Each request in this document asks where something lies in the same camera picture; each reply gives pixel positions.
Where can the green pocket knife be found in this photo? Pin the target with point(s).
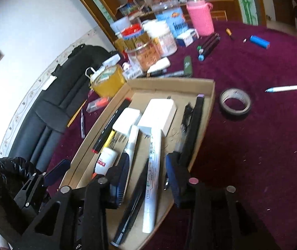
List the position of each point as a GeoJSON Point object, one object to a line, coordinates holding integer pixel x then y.
{"type": "Point", "coordinates": [188, 66]}

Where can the yellow pen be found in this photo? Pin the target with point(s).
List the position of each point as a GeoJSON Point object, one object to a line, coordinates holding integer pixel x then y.
{"type": "Point", "coordinates": [108, 142]}

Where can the black bin liner bag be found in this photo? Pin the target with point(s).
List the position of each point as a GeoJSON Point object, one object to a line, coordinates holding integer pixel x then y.
{"type": "Point", "coordinates": [5, 177]}

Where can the long white paint marker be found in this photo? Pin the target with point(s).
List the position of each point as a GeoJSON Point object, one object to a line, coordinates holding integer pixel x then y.
{"type": "Point", "coordinates": [152, 182]}

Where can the white bottle red label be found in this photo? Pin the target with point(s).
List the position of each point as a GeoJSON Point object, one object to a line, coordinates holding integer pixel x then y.
{"type": "Point", "coordinates": [106, 161]}

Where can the large white rectangular box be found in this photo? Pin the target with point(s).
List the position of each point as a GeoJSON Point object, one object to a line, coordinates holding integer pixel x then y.
{"type": "Point", "coordinates": [159, 114]}

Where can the maroon tablecloth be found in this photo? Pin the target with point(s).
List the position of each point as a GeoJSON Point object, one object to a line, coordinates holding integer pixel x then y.
{"type": "Point", "coordinates": [255, 161]}

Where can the blue lighter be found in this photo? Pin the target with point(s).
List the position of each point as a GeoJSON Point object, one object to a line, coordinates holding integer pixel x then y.
{"type": "Point", "coordinates": [260, 41]}

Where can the black marker green cap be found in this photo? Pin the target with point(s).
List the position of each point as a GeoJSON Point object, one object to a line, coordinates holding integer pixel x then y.
{"type": "Point", "coordinates": [206, 43]}

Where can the black chair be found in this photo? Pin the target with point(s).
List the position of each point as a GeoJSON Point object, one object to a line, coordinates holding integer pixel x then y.
{"type": "Point", "coordinates": [60, 96]}

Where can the white eraser block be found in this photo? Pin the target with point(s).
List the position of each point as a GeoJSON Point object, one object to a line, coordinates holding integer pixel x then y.
{"type": "Point", "coordinates": [159, 66]}

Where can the white pen blue tip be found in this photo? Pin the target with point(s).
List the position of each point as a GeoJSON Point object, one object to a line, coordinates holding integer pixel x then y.
{"type": "Point", "coordinates": [286, 88]}

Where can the small white blue carton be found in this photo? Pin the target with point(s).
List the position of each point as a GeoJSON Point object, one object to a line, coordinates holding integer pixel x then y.
{"type": "Point", "coordinates": [187, 37]}

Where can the pink sleeved bottle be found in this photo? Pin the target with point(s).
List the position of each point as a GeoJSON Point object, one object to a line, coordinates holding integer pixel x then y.
{"type": "Point", "coordinates": [200, 18]}

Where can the blue label packet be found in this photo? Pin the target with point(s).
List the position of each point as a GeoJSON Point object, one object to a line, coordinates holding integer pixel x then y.
{"type": "Point", "coordinates": [173, 20]}

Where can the yellow tin can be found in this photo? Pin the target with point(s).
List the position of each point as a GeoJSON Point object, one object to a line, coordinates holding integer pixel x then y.
{"type": "Point", "coordinates": [106, 82]}

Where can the black marker red end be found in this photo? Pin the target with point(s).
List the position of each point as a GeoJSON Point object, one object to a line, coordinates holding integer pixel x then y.
{"type": "Point", "coordinates": [112, 125]}

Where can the roll of tape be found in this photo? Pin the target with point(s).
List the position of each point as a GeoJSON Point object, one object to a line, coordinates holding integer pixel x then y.
{"type": "Point", "coordinates": [235, 104]}

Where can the black marker purple cap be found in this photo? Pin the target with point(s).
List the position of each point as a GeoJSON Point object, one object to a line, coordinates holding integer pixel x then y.
{"type": "Point", "coordinates": [194, 130]}

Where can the shallow cardboard tray box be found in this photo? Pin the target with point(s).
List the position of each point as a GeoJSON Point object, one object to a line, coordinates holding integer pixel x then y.
{"type": "Point", "coordinates": [174, 91]}

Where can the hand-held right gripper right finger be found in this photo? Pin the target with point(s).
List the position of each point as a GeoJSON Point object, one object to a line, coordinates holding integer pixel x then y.
{"type": "Point", "coordinates": [174, 179]}

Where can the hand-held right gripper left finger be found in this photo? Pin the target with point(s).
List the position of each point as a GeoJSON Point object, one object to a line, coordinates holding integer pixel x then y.
{"type": "Point", "coordinates": [119, 182]}

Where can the white correction pen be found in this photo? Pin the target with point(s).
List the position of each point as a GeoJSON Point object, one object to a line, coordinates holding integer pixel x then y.
{"type": "Point", "coordinates": [131, 143]}

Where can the black markers coloured caps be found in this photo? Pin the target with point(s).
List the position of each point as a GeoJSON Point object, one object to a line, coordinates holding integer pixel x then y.
{"type": "Point", "coordinates": [210, 48]}

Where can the black silver pen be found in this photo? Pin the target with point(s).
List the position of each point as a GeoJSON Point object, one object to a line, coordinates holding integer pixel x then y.
{"type": "Point", "coordinates": [175, 73]}

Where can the glass jar orange contents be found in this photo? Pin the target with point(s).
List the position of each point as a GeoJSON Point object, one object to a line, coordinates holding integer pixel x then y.
{"type": "Point", "coordinates": [144, 57]}

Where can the orange utility cutter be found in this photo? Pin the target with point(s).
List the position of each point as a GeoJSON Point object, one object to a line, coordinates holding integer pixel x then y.
{"type": "Point", "coordinates": [97, 104]}

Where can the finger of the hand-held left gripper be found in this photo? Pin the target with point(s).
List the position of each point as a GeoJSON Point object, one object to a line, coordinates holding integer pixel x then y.
{"type": "Point", "coordinates": [57, 172]}

